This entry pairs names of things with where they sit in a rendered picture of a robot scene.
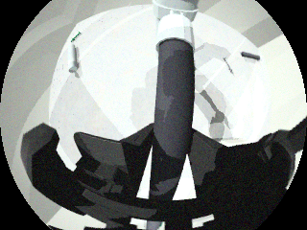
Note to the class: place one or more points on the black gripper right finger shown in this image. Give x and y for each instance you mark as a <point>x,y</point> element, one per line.
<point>211,160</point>

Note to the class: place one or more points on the dark grey cylinder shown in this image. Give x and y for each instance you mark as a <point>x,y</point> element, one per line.
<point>173,116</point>

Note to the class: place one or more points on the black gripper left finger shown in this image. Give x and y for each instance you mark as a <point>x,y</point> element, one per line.
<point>129,154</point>

